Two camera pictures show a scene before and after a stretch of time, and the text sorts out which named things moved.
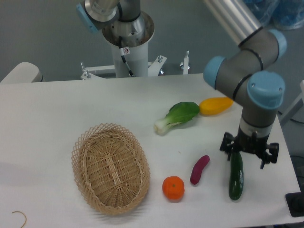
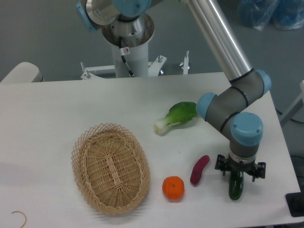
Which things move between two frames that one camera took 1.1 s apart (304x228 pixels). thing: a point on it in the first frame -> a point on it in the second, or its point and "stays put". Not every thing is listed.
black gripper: (251, 144) -> (222, 164)
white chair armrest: (23, 72) stays put
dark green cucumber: (236, 183) stays put
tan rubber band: (23, 214) stays put
